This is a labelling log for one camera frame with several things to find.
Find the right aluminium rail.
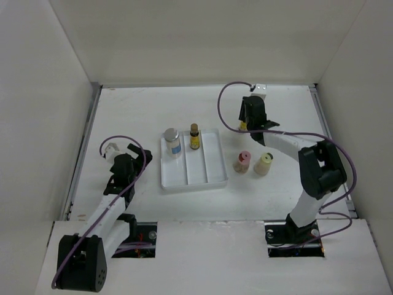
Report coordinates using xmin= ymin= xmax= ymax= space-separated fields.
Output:
xmin=308 ymin=84 xmax=358 ymax=208

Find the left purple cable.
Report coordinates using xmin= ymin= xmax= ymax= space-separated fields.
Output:
xmin=50 ymin=135 xmax=154 ymax=289

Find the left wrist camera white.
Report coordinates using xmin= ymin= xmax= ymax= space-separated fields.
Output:
xmin=103 ymin=143 xmax=121 ymax=163

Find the pink-lid spice shaker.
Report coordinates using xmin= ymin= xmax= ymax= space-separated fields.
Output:
xmin=233 ymin=151 xmax=251 ymax=174

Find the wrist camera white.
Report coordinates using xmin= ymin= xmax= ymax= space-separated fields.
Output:
xmin=103 ymin=143 xmax=121 ymax=163
xmin=250 ymin=84 xmax=267 ymax=100

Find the left aluminium rail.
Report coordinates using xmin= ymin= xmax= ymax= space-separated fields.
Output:
xmin=60 ymin=82 xmax=102 ymax=221

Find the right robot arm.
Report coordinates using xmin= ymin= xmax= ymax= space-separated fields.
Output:
xmin=239 ymin=95 xmax=347 ymax=243

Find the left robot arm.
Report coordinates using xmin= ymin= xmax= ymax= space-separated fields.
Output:
xmin=52 ymin=143 xmax=153 ymax=293

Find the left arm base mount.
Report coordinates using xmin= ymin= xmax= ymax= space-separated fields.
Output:
xmin=112 ymin=222 xmax=158 ymax=259

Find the silver-lid jar blue label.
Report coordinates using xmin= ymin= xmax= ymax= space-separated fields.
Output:
xmin=163 ymin=128 xmax=182 ymax=159

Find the yellow-lid spice shaker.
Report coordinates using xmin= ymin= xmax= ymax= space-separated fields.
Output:
xmin=254 ymin=152 xmax=273 ymax=176

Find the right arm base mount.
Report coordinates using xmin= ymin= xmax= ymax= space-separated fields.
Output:
xmin=264 ymin=221 xmax=325 ymax=258

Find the aluminium rail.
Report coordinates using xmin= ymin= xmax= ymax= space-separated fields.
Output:
xmin=308 ymin=84 xmax=358 ymax=208
xmin=60 ymin=82 xmax=102 ymax=221

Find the amber bottle gold cap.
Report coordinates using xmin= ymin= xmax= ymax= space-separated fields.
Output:
xmin=238 ymin=120 xmax=247 ymax=132
xmin=190 ymin=123 xmax=200 ymax=150

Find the white three-compartment tray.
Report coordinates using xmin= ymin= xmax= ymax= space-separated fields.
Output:
xmin=160 ymin=128 xmax=228 ymax=193

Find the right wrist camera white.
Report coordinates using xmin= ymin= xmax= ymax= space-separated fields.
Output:
xmin=250 ymin=84 xmax=267 ymax=100

